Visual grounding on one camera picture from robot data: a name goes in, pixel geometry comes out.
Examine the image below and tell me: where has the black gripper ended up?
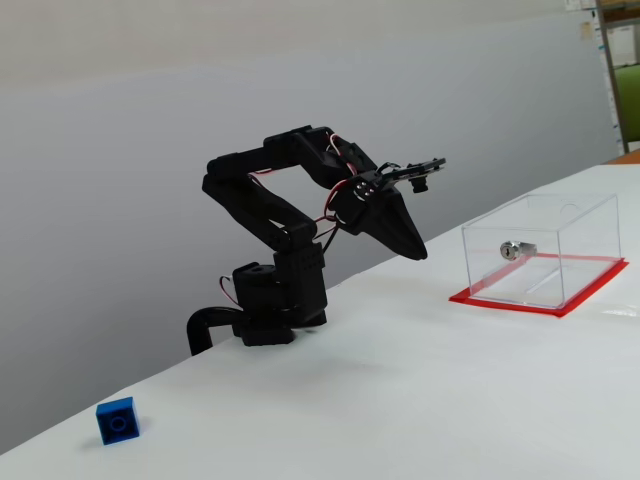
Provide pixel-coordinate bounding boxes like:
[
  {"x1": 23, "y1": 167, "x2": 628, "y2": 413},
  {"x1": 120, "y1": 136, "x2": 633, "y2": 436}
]
[{"x1": 333, "y1": 169, "x2": 429, "y2": 262}]

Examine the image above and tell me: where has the blue lego brick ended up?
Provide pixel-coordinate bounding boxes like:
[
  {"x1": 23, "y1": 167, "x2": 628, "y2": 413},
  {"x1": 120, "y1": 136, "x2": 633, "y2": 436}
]
[{"x1": 95, "y1": 396, "x2": 142, "y2": 446}]

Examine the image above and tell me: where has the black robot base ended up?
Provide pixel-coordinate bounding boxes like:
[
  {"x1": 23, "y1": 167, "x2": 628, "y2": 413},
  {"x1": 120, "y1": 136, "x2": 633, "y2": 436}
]
[{"x1": 230, "y1": 262, "x2": 329, "y2": 349}]

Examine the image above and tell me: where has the transparent plastic box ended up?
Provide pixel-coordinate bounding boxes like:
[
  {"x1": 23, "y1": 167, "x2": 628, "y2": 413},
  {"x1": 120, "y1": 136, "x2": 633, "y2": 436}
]
[{"x1": 461, "y1": 193, "x2": 623, "y2": 310}]

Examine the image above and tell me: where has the white box on shelf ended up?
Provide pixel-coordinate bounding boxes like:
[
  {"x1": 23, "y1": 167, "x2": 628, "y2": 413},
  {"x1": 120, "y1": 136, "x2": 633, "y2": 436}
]
[{"x1": 606, "y1": 23, "x2": 640, "y2": 69}]

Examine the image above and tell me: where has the silver cam lock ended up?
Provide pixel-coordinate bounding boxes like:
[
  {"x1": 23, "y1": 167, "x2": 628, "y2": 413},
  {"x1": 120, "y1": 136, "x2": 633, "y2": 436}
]
[{"x1": 499, "y1": 240, "x2": 539, "y2": 261}]

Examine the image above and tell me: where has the black table clamp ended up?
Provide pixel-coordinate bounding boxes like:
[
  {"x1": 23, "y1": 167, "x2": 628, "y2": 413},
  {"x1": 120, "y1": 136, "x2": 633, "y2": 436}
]
[{"x1": 186, "y1": 305, "x2": 246, "y2": 357}]

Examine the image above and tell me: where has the grey metal shelf upright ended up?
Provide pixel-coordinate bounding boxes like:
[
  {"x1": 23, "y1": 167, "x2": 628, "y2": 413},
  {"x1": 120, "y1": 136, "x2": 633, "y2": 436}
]
[{"x1": 596, "y1": 0, "x2": 632, "y2": 157}]

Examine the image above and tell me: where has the brown wooden table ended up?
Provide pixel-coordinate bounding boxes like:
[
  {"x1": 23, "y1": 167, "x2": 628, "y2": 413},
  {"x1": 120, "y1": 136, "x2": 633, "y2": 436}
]
[{"x1": 602, "y1": 148, "x2": 640, "y2": 166}]

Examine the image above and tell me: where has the green panel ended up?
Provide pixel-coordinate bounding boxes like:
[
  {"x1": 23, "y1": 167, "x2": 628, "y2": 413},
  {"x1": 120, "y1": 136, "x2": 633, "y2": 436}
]
[{"x1": 613, "y1": 64, "x2": 640, "y2": 150}]

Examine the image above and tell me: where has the black wrist camera board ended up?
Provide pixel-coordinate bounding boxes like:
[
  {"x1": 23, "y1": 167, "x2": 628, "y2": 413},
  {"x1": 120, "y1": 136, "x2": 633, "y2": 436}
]
[{"x1": 387, "y1": 157, "x2": 447, "y2": 195}]

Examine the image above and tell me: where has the black camera cable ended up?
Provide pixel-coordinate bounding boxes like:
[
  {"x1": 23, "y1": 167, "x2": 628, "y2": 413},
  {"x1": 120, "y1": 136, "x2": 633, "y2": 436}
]
[{"x1": 320, "y1": 224, "x2": 347, "y2": 259}]

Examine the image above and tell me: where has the long red white servo wire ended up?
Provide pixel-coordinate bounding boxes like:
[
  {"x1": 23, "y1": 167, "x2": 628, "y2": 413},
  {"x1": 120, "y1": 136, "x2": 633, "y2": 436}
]
[{"x1": 324, "y1": 134, "x2": 364, "y2": 226}]

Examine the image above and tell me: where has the red tape frame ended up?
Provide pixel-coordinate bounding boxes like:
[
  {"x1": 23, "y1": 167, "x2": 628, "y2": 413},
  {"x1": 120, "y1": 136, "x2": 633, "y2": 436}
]
[{"x1": 448, "y1": 253, "x2": 629, "y2": 320}]

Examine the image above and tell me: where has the short red white servo wire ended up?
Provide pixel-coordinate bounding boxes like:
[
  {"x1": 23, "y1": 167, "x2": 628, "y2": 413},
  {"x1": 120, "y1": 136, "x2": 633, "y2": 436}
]
[{"x1": 218, "y1": 275, "x2": 242, "y2": 307}]

